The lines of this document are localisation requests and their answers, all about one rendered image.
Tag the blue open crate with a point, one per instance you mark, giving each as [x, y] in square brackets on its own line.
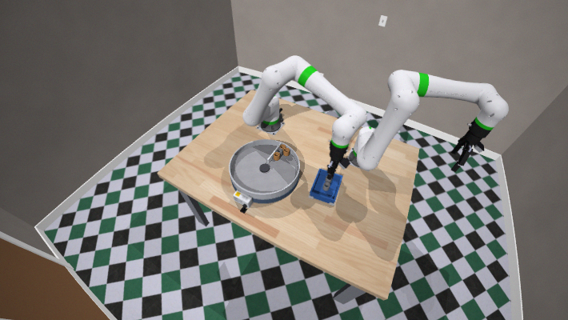
[331, 194]

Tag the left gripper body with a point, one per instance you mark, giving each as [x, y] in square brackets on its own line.
[471, 139]

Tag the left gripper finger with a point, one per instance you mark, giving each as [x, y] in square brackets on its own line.
[459, 145]
[464, 156]

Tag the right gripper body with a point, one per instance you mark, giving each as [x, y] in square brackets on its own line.
[335, 158]

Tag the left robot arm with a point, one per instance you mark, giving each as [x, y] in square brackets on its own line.
[405, 100]

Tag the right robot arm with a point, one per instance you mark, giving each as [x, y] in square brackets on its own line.
[264, 107]

